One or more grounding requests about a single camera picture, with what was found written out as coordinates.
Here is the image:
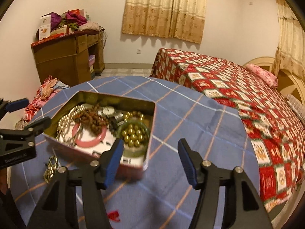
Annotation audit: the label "beige pink cloth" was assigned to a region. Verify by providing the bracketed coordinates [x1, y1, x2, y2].
[78, 21, 99, 32]

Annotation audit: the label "stacked boxes under desk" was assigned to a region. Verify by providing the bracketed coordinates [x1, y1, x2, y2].
[88, 54, 96, 74]

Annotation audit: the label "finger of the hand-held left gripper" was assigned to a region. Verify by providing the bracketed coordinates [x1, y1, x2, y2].
[0, 116, 52, 152]
[0, 97, 29, 115]

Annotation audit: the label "brown wooden bead string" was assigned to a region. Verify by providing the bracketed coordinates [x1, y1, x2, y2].
[74, 104, 110, 137]

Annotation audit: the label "red patchwork quilt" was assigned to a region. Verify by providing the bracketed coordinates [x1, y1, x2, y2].
[150, 48, 305, 213]

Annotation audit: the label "white card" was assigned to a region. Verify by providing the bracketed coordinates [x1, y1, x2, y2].
[91, 134, 143, 167]

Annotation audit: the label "pink bangle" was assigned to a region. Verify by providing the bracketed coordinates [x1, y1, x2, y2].
[75, 123, 108, 147]

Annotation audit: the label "magenta cloth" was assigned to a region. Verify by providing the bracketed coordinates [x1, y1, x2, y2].
[64, 11, 87, 25]

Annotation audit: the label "wide beige patterned curtain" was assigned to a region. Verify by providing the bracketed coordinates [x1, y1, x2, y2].
[122, 0, 209, 44]

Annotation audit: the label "purple cloth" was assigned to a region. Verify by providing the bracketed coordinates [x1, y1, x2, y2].
[49, 12, 62, 28]

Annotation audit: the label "pile of colourful clothes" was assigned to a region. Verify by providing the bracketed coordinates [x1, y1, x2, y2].
[24, 75, 71, 121]

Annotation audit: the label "narrow beige patterned curtain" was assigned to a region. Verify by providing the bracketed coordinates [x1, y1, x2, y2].
[274, 0, 305, 77]

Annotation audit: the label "gold ball chain bracelet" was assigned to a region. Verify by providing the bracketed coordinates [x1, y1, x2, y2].
[43, 155, 60, 184]

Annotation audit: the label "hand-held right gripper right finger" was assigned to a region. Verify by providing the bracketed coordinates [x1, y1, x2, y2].
[177, 138, 274, 229]

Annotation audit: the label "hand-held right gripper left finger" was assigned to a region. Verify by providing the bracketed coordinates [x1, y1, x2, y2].
[27, 138, 125, 229]

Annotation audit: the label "cream bed frame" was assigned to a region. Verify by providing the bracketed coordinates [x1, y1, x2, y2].
[242, 56, 305, 227]

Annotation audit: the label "large gold pearl necklace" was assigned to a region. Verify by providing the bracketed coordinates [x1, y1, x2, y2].
[121, 111, 146, 148]

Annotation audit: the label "white upright box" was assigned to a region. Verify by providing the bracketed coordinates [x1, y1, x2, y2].
[39, 14, 51, 40]

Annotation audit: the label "brown wooden desk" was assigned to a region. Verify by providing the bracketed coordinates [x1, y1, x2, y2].
[30, 30, 106, 86]

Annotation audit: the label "green jade bangle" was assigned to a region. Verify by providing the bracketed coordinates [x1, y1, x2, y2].
[116, 122, 151, 158]

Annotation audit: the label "flat red box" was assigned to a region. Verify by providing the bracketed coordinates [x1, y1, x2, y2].
[30, 33, 72, 47]

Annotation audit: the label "blue checked tablecloth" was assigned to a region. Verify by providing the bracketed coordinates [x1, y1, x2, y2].
[10, 76, 260, 229]

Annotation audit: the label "striped pillow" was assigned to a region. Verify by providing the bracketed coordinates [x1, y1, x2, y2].
[285, 94, 305, 115]

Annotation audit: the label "pink pillow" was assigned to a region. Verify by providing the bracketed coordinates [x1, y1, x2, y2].
[245, 63, 278, 87]

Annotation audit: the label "silver bangle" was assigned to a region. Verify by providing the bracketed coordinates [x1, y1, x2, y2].
[56, 122, 84, 146]

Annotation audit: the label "red knot ornament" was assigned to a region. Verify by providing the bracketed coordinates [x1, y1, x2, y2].
[106, 210, 120, 222]

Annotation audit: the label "wristwatch with grey strap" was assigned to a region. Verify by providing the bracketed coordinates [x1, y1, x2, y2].
[96, 106, 124, 127]

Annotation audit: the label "pink tin box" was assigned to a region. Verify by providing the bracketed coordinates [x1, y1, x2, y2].
[43, 91, 156, 173]

